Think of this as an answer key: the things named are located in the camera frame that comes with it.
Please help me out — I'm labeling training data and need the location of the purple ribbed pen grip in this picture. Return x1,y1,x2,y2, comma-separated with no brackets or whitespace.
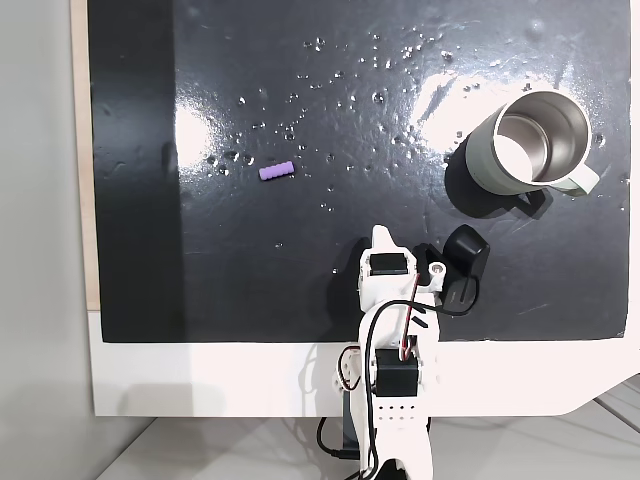
258,160,295,182

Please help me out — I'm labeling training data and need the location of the black glossy table mat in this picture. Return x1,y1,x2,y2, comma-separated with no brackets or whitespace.
87,0,630,344

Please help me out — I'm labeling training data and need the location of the beige wooden board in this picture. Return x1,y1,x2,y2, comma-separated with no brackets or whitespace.
69,0,104,314

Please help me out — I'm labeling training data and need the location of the red and white motor cable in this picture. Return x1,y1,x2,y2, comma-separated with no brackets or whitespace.
397,282,422,362

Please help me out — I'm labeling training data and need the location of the steel mug with pale handle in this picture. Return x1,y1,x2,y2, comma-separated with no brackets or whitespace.
462,89,600,197

